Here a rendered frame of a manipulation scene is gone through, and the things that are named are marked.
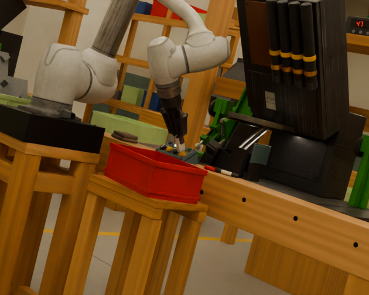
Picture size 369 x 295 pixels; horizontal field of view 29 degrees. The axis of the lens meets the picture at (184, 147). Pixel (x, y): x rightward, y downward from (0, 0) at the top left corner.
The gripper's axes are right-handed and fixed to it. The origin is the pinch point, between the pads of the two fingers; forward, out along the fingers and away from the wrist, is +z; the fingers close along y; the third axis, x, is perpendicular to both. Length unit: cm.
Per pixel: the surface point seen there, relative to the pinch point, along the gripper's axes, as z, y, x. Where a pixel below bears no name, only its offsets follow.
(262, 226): 15.4, 45.0, -9.8
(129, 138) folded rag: 8.4, -34.7, 2.7
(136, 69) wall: 308, -677, 506
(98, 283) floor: 124, -105, 8
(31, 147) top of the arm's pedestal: -16, -25, -46
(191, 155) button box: 6.6, 2.1, 2.7
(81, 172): 3.2, -23.4, -30.2
